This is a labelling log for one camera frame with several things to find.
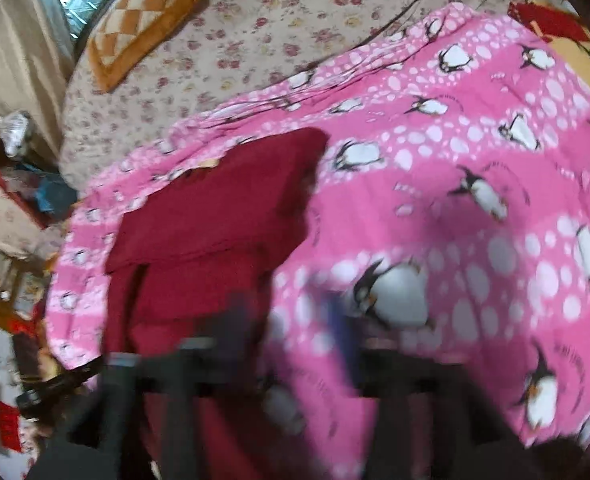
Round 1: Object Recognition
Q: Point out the clear plastic bag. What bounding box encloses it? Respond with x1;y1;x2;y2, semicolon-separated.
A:
0;110;33;159

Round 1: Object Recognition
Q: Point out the beige curtain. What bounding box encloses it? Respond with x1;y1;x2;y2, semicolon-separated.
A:
0;0;75;162

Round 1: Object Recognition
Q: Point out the floral quilt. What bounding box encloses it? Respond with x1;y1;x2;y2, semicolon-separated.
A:
59;0;511;189

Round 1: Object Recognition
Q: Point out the dark red garment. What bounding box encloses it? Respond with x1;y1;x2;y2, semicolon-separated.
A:
102;128;327;479

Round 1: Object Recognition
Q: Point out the orange checkered cushion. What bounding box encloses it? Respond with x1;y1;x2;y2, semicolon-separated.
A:
87;0;202;93

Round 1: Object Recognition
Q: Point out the blue plastic bag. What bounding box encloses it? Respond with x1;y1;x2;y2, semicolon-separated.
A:
35;174;78;220

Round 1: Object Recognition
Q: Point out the red yellow floral bedsheet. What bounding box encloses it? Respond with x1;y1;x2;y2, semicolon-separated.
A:
508;0;590;88

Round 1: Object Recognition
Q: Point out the pink penguin blanket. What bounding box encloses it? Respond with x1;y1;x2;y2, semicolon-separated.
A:
46;3;590;479

